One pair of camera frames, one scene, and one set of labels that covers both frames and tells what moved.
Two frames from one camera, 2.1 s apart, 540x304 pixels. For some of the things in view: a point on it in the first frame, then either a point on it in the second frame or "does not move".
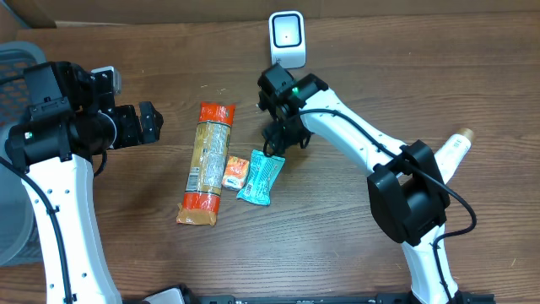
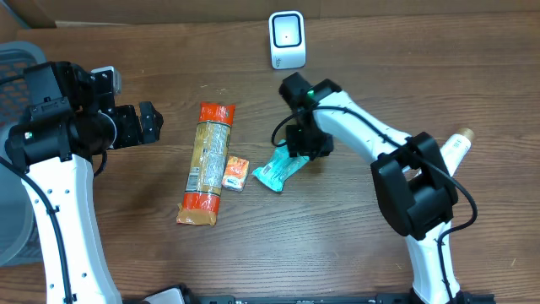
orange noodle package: (207, 164) does not move
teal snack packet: (262, 171) to (281, 167)
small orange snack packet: (235, 173) does not move
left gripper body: (129, 130) does not move
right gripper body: (290, 132) to (313, 140)
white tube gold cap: (453, 151) does not move
